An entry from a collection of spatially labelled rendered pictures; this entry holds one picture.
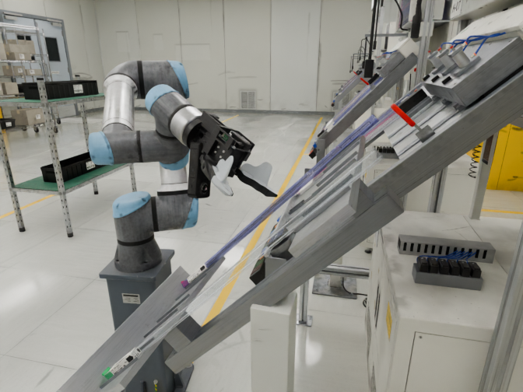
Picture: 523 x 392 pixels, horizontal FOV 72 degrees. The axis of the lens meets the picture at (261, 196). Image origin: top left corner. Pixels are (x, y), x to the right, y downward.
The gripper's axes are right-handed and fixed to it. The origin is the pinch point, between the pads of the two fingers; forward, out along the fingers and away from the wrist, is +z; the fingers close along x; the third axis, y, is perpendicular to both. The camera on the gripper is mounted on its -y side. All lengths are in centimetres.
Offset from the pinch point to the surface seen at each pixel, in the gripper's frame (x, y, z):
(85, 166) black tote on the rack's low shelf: 112, -125, -208
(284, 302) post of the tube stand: -8.2, -5.6, 18.0
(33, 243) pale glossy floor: 71, -167, -168
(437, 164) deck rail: 22.6, 22.4, 17.6
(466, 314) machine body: 41, -2, 41
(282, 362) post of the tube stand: -7.8, -13.2, 23.0
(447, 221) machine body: 96, 7, 22
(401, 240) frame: 60, -2, 18
